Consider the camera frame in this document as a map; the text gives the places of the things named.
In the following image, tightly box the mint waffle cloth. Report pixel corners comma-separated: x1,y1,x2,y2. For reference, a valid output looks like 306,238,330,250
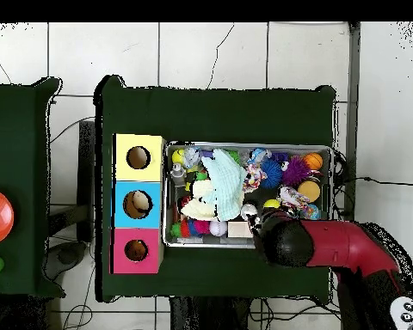
200,148,248,222

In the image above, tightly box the cream waffle cloth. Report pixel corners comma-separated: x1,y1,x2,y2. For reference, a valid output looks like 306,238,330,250
180,179,219,222

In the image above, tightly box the multicolour spiky caterpillar toy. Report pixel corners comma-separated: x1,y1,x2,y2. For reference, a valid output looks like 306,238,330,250
170,218,211,239

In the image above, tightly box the wooden box with three holes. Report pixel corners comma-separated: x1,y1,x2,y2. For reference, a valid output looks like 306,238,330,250
108,132,167,275

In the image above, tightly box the small colourful crumpled paper ball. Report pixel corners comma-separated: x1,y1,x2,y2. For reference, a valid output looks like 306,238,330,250
242,163,268,193

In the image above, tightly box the long colourful crumpled wrapper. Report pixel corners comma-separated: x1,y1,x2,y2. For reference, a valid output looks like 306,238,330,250
278,186,311,211

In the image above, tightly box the blue spiky ball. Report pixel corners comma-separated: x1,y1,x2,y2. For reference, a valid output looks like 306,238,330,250
259,158,284,189

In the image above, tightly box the purple spiky ball with eyes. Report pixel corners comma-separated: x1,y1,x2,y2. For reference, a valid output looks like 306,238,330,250
280,156,313,186

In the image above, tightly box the crushed bottle with blue label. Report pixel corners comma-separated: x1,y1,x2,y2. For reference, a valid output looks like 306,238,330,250
247,147,273,167

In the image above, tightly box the dark green table cloth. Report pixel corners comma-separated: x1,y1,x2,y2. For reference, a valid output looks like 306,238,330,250
0,76,66,298
94,75,336,303

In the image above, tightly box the black stand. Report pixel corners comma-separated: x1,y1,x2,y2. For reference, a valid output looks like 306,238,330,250
42,119,96,281

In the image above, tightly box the silver wire mesh bin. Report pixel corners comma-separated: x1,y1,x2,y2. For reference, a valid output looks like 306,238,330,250
162,141,334,249

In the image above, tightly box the black cable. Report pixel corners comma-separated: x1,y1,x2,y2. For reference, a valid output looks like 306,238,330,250
249,296,342,324
61,267,96,330
333,175,413,187
49,116,96,144

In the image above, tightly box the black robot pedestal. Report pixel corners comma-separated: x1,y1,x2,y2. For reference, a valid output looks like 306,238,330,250
170,296,252,330

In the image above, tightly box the grey metal rail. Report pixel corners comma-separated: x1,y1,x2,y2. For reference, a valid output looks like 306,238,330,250
342,21,362,224

